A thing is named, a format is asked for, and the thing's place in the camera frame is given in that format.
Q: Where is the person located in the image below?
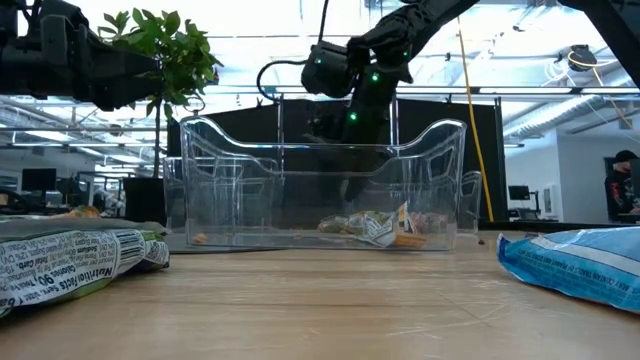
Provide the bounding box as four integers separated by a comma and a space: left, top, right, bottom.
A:
603, 148, 640, 225

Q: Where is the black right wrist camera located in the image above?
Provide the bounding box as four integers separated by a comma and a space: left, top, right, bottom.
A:
301, 41, 357, 100

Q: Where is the black ceiling-mounted device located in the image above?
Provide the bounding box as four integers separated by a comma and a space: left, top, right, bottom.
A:
567, 43, 600, 72

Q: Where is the black camera cable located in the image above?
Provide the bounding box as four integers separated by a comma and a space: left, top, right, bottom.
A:
256, 58, 311, 101

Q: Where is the yellow hanging cable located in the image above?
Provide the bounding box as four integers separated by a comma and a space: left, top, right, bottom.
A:
457, 17, 496, 224

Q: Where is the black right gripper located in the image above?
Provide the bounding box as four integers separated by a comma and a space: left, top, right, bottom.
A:
312, 69, 401, 202

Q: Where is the black aluminium table frame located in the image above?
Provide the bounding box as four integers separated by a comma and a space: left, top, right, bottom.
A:
479, 219, 640, 235

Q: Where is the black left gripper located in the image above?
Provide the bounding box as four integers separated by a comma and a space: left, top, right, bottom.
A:
0, 14, 166, 112

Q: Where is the black partition panel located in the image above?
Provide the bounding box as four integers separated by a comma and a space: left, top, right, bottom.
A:
167, 97, 506, 226

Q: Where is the blue wrapper granola bar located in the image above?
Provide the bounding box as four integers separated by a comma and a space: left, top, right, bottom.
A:
497, 227, 640, 315

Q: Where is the clear plastic bin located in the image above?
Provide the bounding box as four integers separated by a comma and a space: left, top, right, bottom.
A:
162, 155, 281, 236
349, 154, 484, 236
178, 115, 467, 252

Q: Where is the green potted plant black pot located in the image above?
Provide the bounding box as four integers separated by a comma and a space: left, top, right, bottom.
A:
97, 7, 224, 226

